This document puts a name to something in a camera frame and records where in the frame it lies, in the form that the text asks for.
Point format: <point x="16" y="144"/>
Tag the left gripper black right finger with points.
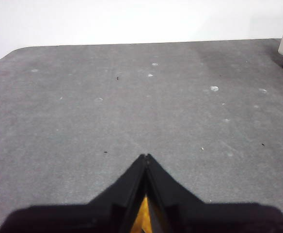
<point x="204" y="218"/>

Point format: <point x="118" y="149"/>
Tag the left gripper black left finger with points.
<point x="83" y="218"/>

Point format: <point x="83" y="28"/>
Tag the yellow squash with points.
<point x="142" y="211"/>

